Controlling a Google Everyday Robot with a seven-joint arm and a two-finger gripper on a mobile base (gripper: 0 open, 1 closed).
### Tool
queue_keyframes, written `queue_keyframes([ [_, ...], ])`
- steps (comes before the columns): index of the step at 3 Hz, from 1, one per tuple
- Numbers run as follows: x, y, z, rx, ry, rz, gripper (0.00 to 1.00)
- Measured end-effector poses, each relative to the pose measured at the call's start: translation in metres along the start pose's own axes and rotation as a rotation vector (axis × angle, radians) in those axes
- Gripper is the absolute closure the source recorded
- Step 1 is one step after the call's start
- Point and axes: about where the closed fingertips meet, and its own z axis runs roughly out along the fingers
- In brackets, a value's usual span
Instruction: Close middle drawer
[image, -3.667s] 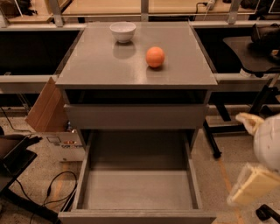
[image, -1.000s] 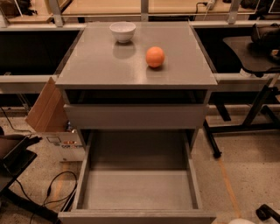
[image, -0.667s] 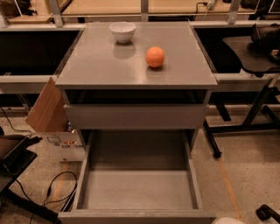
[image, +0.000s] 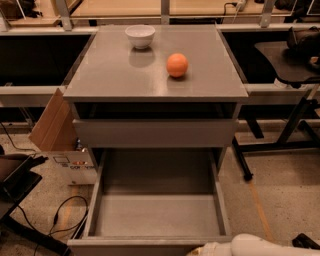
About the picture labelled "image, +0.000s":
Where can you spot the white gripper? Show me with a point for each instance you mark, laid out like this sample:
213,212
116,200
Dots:
213,250

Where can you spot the grey drawer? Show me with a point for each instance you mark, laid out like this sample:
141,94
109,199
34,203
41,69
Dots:
155,133
154,202

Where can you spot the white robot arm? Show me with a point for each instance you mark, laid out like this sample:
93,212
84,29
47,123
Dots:
250,245

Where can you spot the grey top drawer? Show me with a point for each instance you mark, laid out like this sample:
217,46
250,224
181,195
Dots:
155,133

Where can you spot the grey drawer cabinet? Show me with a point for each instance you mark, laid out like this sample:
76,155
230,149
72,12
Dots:
117,82

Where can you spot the black object bottom right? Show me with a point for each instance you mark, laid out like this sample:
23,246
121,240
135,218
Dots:
303,241

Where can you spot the white printed cardboard box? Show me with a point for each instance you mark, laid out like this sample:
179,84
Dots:
76,167

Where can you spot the brown cardboard box flap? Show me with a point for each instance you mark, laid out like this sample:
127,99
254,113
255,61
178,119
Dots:
54,131

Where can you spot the orange fruit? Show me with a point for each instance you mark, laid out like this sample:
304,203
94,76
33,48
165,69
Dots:
177,65

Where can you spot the black chair on right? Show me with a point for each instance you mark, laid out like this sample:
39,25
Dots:
295,60

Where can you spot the white ceramic bowl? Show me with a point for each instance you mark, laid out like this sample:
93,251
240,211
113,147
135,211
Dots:
140,36

